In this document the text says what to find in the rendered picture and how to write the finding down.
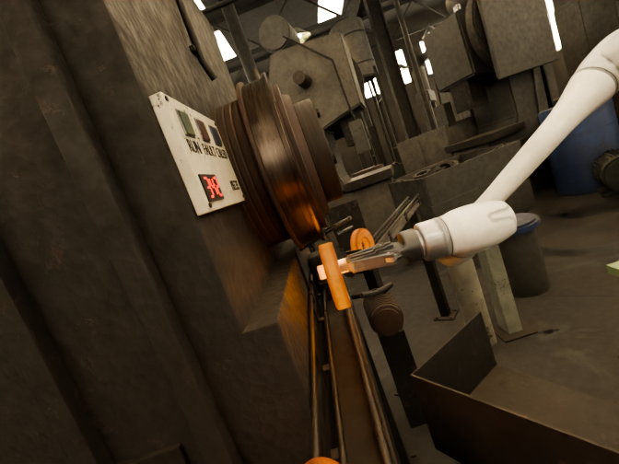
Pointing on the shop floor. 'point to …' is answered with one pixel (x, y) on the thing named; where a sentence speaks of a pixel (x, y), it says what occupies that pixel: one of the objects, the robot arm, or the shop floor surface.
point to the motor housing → (395, 351)
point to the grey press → (494, 71)
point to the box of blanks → (461, 182)
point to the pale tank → (351, 27)
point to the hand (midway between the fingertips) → (332, 269)
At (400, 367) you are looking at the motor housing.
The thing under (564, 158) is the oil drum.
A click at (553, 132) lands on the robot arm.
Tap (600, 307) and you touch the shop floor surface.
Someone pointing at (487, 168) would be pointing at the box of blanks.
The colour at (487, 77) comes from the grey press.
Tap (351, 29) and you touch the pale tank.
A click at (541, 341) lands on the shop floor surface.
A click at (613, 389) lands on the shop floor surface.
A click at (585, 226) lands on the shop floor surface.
